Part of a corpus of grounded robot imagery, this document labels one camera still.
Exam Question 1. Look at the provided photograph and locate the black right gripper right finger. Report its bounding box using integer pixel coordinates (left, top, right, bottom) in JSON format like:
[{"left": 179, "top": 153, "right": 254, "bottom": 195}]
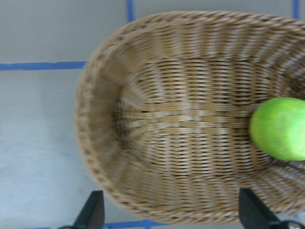
[{"left": 238, "top": 188, "right": 286, "bottom": 229}]

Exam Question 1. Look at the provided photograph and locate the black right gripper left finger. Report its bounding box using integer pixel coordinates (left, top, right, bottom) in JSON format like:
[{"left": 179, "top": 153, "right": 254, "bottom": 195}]
[{"left": 72, "top": 190, "right": 105, "bottom": 229}]

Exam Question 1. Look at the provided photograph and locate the green apple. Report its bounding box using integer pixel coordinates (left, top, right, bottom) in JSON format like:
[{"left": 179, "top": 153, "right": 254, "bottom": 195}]
[{"left": 249, "top": 97, "right": 305, "bottom": 161}]

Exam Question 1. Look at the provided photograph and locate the woven wicker basket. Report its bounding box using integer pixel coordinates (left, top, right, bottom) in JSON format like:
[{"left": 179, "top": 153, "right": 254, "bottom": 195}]
[{"left": 74, "top": 11, "right": 305, "bottom": 224}]

